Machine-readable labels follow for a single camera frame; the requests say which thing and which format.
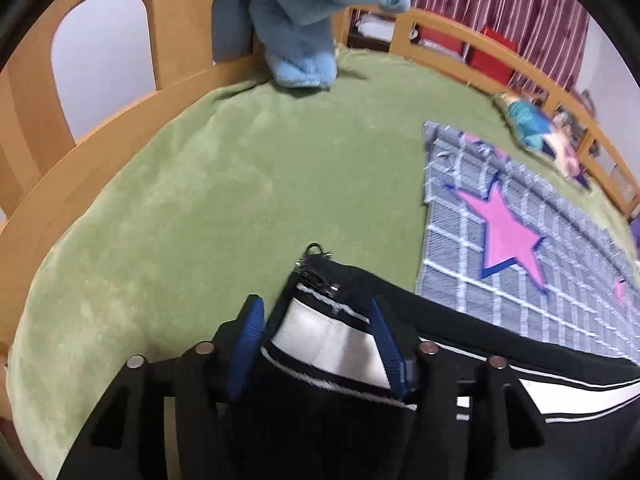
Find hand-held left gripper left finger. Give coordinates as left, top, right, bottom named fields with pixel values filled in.
left=57, top=294, right=266, bottom=480

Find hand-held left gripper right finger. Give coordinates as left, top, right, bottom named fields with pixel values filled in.
left=370, top=294, right=571, bottom=480

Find black pants with white stripes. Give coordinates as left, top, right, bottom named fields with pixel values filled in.
left=220, top=244, right=640, bottom=480

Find grey checked sheet with stars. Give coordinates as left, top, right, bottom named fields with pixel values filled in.
left=417, top=120, right=640, bottom=361

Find green fleece blanket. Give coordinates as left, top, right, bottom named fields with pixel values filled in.
left=7, top=45, right=640, bottom=480

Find colourful triangle pattern pillow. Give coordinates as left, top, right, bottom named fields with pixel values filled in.
left=492, top=91, right=593, bottom=193

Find red chair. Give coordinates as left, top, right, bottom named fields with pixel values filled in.
left=467, top=25, right=523, bottom=86
left=415, top=35, right=468, bottom=58

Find dark wooden chair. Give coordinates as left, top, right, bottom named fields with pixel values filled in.
left=347, top=6, right=399, bottom=53

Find blue plush elephant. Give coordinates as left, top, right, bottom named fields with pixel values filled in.
left=248, top=0, right=412, bottom=90

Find wooden bed frame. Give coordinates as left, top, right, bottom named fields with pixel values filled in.
left=0, top=0, right=640, bottom=381

